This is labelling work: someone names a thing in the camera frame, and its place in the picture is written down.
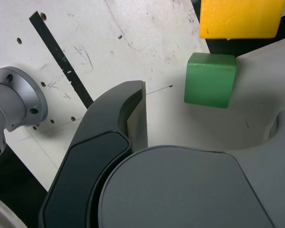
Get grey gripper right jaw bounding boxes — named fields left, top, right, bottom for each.
left=97, top=107, right=285, bottom=228

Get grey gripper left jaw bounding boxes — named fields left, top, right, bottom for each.
left=38, top=80, right=149, bottom=228

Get green cube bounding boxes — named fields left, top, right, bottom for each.
left=184, top=52, right=237, bottom=109

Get yellow cube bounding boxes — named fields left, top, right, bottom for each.
left=199, top=0, right=285, bottom=40

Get black tape square outline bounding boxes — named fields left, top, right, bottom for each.
left=191, top=0, right=285, bottom=57

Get black tape strip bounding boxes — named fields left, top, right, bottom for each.
left=29, top=11, right=95, bottom=110

